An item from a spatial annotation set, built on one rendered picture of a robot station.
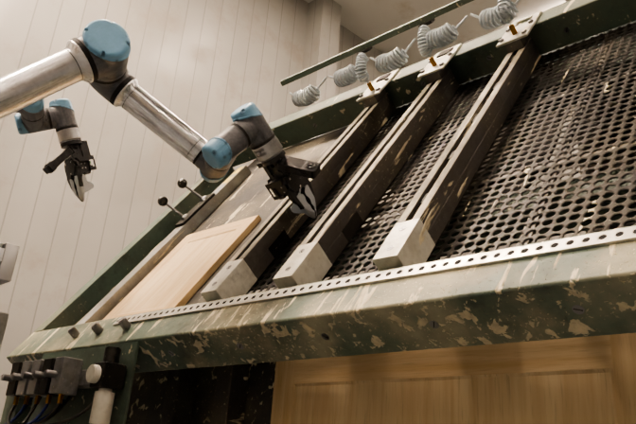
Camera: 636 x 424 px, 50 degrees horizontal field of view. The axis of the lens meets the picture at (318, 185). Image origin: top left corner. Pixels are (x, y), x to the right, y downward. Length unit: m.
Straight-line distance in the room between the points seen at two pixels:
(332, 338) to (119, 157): 5.08
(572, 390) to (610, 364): 0.08
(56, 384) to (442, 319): 1.07
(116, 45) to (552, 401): 1.27
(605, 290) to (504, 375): 0.38
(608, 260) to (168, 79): 6.06
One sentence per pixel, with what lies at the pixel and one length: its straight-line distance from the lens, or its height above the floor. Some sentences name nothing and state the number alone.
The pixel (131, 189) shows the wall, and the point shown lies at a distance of 6.30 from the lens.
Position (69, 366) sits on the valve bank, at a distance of 1.92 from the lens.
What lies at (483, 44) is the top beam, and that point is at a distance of 2.30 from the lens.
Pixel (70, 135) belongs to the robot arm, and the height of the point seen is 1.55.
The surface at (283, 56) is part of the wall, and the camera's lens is 8.02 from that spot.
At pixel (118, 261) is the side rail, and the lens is 2.64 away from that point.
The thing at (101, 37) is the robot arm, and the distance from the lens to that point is 1.82.
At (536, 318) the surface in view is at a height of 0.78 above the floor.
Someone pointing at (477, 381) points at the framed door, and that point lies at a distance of 1.42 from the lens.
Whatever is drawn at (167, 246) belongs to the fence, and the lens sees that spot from 2.47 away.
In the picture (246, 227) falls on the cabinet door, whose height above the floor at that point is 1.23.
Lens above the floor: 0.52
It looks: 23 degrees up
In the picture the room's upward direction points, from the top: 5 degrees clockwise
